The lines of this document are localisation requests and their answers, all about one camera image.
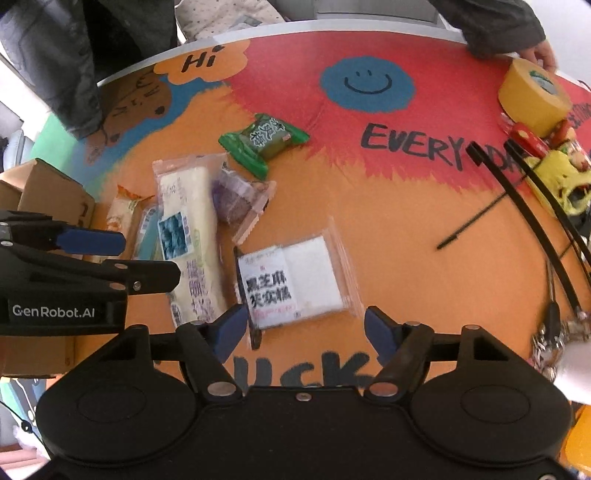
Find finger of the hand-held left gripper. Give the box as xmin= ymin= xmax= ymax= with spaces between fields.
xmin=0 ymin=210 xmax=127 ymax=257
xmin=102 ymin=259 xmax=182 ymax=297

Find white paper towel roll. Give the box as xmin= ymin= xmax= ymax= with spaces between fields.
xmin=553 ymin=340 xmax=591 ymax=403

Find red toy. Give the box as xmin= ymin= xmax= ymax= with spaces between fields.
xmin=509 ymin=120 xmax=576 ymax=156

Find brown cardboard box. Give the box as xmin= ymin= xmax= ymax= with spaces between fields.
xmin=0 ymin=158 xmax=96 ymax=378

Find yellow tape roll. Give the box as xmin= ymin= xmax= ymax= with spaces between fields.
xmin=497 ymin=57 xmax=574 ymax=139

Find long white bread packet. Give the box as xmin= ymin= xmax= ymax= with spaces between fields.
xmin=151 ymin=154 xmax=230 ymax=328

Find orange topped bread packet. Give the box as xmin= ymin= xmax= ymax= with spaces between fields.
xmin=105 ymin=184 xmax=156 ymax=232

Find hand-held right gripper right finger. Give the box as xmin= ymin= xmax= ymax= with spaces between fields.
xmin=363 ymin=305 xmax=511 ymax=398

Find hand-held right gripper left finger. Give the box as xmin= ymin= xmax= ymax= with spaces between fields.
xmin=108 ymin=305 xmax=251 ymax=400

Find keys with pink keychain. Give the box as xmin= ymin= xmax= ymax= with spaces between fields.
xmin=530 ymin=258 xmax=591 ymax=380

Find light blue snack packet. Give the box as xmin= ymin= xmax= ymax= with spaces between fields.
xmin=133 ymin=205 xmax=163 ymax=262

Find yellow toy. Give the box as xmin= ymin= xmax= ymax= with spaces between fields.
xmin=523 ymin=151 xmax=591 ymax=216

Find purple bread packet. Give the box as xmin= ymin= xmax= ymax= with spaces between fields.
xmin=211 ymin=167 xmax=279 ymax=246

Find black label white cake packet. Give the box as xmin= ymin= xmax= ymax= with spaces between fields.
xmin=233 ymin=220 xmax=364 ymax=350

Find white plastic bag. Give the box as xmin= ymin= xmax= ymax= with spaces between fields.
xmin=13 ymin=421 xmax=48 ymax=457

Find dark green snack packet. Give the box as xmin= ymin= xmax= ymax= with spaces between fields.
xmin=218 ymin=113 xmax=311 ymax=179

